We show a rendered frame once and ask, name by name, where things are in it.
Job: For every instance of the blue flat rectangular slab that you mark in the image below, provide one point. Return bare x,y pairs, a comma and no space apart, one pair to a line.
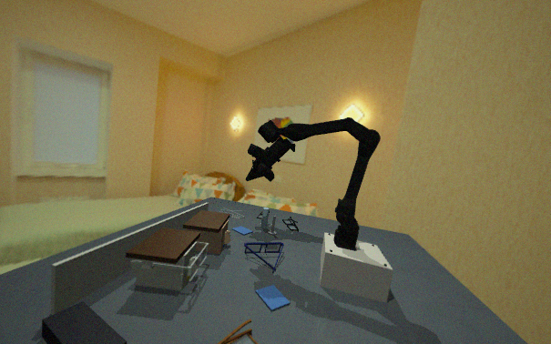
272,298
243,231

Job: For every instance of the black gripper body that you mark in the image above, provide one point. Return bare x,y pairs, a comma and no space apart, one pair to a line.
265,167

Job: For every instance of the grey flat panel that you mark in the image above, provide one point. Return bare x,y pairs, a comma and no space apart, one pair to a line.
77,276

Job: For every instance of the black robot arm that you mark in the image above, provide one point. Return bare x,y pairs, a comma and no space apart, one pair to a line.
347,233

